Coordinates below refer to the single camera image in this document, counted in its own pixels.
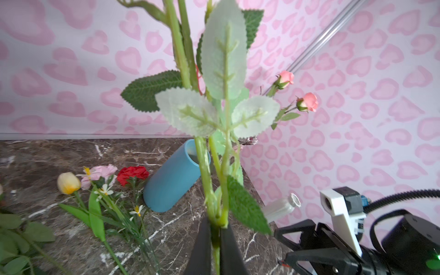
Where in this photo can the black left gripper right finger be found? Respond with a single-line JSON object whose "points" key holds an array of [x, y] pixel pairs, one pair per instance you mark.
{"points": [[231, 260]]}

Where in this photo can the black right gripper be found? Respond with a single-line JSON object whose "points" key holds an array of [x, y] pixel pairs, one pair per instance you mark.
{"points": [[329, 254]]}

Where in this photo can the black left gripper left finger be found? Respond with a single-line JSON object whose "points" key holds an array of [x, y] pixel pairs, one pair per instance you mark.
{"points": [[200, 259]]}

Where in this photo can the light pink carnation flower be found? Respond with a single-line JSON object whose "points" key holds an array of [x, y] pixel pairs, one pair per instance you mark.
{"points": [[94, 174]]}

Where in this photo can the light pink rose with stem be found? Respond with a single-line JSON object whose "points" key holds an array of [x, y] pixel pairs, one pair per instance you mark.
{"points": [[307, 103]]}

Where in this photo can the pink peony flower branch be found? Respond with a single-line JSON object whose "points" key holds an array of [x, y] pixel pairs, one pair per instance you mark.
{"points": [[206, 98]]}

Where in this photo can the pink rose with long stem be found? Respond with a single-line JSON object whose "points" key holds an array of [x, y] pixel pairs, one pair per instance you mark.
{"points": [[284, 79]]}

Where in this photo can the clear ribbed glass vase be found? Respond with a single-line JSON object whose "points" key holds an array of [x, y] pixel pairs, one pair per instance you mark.
{"points": [[248, 141]]}

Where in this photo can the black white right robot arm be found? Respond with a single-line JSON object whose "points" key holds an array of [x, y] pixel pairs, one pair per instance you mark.
{"points": [[403, 243]]}

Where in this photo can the white ribbed ceramic vase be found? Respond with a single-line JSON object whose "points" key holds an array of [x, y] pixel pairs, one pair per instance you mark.
{"points": [[281, 207]]}

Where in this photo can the teal cylindrical vase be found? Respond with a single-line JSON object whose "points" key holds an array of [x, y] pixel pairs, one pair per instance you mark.
{"points": [[173, 179]]}

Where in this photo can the bunch of artificial flowers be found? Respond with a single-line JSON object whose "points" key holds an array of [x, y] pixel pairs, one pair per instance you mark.
{"points": [[21, 245]]}

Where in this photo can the red carnation flower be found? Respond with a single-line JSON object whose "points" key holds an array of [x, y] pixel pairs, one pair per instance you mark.
{"points": [[134, 177]]}

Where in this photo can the yellow tulip flower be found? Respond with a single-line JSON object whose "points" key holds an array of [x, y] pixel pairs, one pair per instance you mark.
{"points": [[90, 215]]}

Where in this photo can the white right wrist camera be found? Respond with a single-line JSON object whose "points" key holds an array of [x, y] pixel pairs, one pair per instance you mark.
{"points": [[346, 208]]}

